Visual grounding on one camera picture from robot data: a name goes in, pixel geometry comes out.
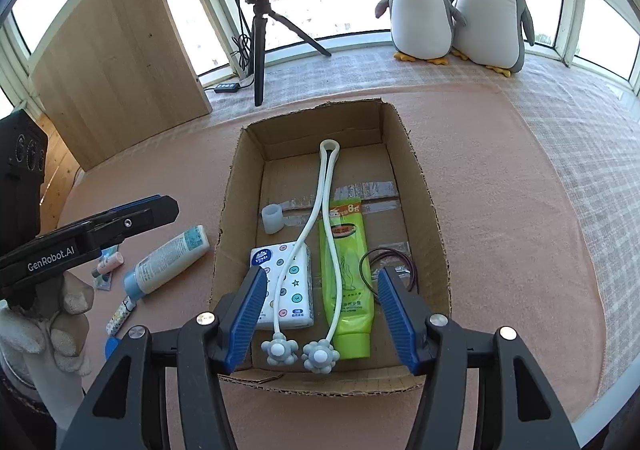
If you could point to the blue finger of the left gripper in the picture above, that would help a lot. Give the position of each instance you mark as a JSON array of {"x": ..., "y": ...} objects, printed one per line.
[
  {"x": 131, "y": 207},
  {"x": 145, "y": 219}
]

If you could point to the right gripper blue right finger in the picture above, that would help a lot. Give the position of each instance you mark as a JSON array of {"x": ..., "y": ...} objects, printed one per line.
[{"x": 517, "y": 407}]

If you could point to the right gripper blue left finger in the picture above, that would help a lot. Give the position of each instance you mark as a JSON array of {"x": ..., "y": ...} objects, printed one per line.
[{"x": 125, "y": 408}]

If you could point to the small pink bottle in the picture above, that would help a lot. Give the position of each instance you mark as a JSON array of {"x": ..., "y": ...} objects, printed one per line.
[{"x": 107, "y": 264}]

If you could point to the white lotion bottle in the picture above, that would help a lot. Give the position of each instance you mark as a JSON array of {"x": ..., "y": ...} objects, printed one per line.
[{"x": 166, "y": 262}]

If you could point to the blue round case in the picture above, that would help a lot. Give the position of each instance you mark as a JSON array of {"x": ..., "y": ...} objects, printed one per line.
[{"x": 110, "y": 346}]

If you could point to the patterned lighter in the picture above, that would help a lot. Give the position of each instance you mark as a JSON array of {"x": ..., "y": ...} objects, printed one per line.
[{"x": 120, "y": 316}]

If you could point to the translucent bottle cap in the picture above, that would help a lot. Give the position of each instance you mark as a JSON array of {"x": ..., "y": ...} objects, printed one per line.
[{"x": 272, "y": 218}]

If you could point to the green tube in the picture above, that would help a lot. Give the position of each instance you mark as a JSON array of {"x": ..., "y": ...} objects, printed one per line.
[{"x": 352, "y": 336}]

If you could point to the patterned tissue pack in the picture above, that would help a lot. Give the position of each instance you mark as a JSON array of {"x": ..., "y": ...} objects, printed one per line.
[{"x": 296, "y": 305}]

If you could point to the white roller massager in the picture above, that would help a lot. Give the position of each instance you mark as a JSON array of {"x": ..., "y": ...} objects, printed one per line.
[{"x": 319, "y": 357}]

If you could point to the white gloved left hand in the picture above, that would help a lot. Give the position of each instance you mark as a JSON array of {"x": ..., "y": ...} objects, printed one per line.
[{"x": 43, "y": 351}]

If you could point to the blue sachet packet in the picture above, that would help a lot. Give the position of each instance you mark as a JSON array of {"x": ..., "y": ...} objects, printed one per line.
[{"x": 105, "y": 283}]

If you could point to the pine wood headboard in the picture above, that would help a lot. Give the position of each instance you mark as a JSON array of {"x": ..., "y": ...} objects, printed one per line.
[{"x": 60, "y": 173}]

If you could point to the large wooden board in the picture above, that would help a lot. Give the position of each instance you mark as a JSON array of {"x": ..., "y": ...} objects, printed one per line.
[{"x": 113, "y": 73}]

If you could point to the cardboard box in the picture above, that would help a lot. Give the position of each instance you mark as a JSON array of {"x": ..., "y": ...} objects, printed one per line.
[{"x": 313, "y": 198}]

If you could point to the black tripod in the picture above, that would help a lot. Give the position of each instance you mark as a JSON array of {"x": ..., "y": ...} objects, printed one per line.
[{"x": 262, "y": 11}]

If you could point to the plaid bed sheet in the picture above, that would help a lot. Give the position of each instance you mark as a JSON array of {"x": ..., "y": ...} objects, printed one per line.
[{"x": 586, "y": 132}]

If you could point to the small plush penguin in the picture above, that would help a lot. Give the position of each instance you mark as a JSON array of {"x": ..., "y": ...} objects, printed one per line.
[{"x": 421, "y": 30}]

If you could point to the large plush penguin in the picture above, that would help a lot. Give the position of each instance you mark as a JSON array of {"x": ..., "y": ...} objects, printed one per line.
[{"x": 494, "y": 34}]

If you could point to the black inline cable remote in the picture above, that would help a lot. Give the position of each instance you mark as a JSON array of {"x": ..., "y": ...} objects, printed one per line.
[{"x": 227, "y": 88}]

